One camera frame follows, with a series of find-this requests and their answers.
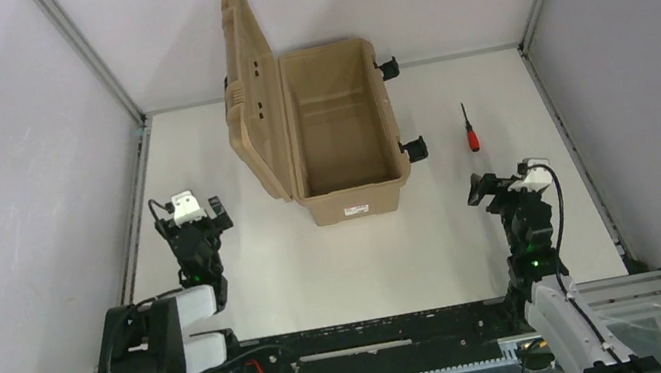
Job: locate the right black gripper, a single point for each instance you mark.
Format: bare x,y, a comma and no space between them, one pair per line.
507,195

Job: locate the upper black bin latch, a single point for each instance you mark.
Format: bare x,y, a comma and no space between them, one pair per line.
388,70

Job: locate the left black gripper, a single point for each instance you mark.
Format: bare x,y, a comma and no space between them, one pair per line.
196,229

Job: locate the tan plastic storage bin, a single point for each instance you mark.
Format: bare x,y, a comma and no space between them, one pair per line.
343,132

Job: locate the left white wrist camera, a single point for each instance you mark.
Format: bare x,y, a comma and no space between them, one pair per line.
186,208

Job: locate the red handled screwdriver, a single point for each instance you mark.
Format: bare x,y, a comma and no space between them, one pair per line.
473,141

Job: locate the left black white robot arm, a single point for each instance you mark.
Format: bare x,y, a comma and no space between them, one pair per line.
150,336

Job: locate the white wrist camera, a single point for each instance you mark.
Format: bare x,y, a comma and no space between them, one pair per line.
186,208
533,175

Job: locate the tan hinged bin lid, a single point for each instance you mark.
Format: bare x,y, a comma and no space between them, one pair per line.
254,107

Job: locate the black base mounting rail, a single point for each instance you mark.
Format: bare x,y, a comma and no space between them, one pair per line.
418,342

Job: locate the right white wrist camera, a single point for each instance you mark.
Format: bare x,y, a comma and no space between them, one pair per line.
533,175

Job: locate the lower black bin latch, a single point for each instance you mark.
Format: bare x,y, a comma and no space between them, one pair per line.
416,150

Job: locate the black bin latch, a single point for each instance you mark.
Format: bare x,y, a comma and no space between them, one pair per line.
388,70
416,150

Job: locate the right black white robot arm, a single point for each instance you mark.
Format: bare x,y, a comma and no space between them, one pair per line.
543,293

